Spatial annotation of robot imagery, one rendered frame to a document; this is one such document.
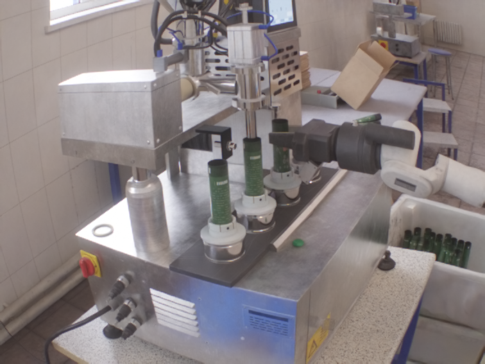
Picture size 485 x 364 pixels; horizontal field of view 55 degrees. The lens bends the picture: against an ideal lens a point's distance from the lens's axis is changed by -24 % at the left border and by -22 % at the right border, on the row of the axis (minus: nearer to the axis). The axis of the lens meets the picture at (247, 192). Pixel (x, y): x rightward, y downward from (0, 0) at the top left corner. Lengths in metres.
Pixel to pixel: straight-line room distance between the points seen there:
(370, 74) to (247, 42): 1.76
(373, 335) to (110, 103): 0.73
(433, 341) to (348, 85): 1.44
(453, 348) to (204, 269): 1.10
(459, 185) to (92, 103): 0.69
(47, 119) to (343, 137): 1.76
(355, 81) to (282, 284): 1.87
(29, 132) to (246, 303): 1.72
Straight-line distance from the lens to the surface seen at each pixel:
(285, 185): 1.09
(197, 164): 1.29
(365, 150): 0.98
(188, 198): 1.20
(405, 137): 0.95
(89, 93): 0.98
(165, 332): 1.09
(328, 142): 1.00
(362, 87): 2.67
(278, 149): 1.08
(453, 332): 1.72
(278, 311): 0.89
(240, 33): 0.92
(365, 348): 1.17
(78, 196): 2.77
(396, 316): 1.26
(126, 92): 0.91
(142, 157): 0.93
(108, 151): 0.98
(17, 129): 2.39
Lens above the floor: 1.52
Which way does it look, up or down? 25 degrees down
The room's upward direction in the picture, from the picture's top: 3 degrees counter-clockwise
